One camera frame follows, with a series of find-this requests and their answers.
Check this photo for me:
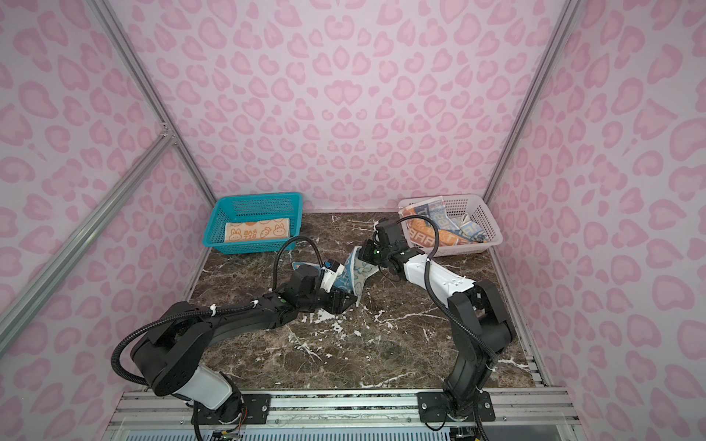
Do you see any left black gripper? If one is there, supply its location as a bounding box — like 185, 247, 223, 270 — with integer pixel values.
299, 282, 359, 313

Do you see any teal bunny towel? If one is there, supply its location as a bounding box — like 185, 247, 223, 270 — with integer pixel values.
292, 246, 379, 300

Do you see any grey patterned towel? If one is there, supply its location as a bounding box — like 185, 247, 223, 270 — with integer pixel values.
398, 197, 488, 247

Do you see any orange bunny towel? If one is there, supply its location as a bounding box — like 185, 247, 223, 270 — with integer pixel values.
224, 218, 290, 243

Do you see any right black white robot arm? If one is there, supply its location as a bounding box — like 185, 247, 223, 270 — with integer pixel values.
358, 215, 517, 423

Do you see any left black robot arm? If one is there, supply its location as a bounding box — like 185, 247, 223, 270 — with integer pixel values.
111, 265, 358, 424

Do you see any white plastic basket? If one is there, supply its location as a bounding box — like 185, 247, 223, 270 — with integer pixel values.
398, 195, 503, 257

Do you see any teal plastic basket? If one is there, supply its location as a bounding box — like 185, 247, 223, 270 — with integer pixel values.
202, 192, 303, 255

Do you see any right black corrugated cable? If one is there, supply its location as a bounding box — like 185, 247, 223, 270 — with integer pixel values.
394, 214, 500, 368

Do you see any black corrugated cable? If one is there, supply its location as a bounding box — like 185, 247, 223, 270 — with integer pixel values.
109, 235, 327, 387
394, 214, 500, 368

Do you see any left black corrugated cable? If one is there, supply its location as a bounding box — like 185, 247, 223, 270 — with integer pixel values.
109, 235, 327, 387

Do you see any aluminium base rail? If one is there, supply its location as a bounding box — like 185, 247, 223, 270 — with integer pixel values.
104, 388, 586, 440

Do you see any right corner aluminium post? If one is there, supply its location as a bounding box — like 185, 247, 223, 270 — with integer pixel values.
483, 0, 586, 205

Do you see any corner aluminium post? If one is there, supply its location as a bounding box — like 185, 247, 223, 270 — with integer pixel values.
86, 0, 216, 207
483, 0, 586, 205

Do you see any diagonal aluminium frame bar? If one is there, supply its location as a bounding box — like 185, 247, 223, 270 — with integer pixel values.
1, 129, 174, 354

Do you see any left corner aluminium post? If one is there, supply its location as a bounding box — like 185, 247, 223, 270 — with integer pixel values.
86, 0, 216, 207

